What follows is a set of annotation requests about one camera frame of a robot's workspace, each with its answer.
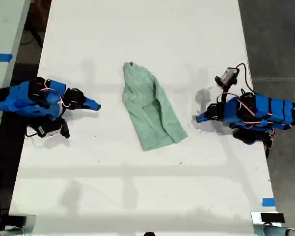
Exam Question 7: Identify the pale green T-shirt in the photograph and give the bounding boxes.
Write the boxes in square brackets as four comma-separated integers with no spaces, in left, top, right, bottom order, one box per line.
[121,61,189,152]

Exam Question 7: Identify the black table clamp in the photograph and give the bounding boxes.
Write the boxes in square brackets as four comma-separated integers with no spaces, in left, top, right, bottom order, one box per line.
[264,128,277,158]

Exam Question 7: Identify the white side table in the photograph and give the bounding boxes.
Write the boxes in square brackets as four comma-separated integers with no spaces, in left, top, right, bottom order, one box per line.
[0,0,31,154]

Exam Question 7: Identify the short blue tape piece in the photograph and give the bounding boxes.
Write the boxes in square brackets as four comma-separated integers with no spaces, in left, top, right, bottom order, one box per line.
[262,197,276,207]

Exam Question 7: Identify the small black box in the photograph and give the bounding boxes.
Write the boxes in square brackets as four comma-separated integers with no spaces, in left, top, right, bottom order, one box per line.
[6,214,28,226]
[260,212,285,223]

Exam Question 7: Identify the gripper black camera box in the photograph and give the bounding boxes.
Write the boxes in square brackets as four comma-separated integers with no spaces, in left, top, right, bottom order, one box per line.
[214,67,241,87]
[36,118,71,139]

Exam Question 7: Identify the camera black cable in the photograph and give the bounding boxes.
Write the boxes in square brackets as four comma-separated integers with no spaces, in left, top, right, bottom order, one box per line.
[235,63,255,95]
[25,124,40,138]

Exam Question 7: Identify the black floor cable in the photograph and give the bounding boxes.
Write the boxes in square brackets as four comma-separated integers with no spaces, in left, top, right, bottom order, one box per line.
[19,29,35,46]

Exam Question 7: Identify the silver metal bracket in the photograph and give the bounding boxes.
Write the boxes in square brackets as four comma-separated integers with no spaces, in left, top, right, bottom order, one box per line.
[4,214,37,236]
[250,211,289,225]

